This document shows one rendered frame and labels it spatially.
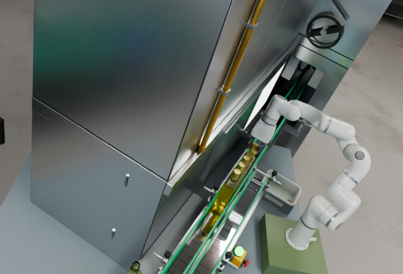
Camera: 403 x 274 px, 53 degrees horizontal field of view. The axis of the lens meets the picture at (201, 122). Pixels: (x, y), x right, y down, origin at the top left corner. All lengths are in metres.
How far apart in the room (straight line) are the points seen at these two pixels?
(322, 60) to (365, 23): 0.34
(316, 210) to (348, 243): 1.66
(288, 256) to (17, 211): 1.29
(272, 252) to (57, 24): 1.41
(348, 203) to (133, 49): 1.21
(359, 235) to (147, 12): 2.99
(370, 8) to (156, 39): 1.69
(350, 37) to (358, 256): 1.78
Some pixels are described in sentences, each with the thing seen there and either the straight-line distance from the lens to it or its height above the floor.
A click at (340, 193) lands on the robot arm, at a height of 1.23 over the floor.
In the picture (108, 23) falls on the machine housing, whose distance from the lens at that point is 1.20.
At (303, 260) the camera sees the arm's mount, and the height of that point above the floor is 0.84.
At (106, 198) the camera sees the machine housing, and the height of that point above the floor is 1.12.
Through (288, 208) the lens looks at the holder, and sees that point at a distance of 2.34.
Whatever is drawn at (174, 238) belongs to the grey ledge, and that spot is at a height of 0.88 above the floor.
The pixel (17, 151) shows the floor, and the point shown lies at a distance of 3.29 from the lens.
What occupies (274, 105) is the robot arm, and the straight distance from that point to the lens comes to 1.89.
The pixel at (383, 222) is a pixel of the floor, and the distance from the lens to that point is 3.99.
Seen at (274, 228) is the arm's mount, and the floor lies 0.84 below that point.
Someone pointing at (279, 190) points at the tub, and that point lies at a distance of 2.44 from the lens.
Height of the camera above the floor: 2.42
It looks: 39 degrees down
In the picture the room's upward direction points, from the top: 21 degrees clockwise
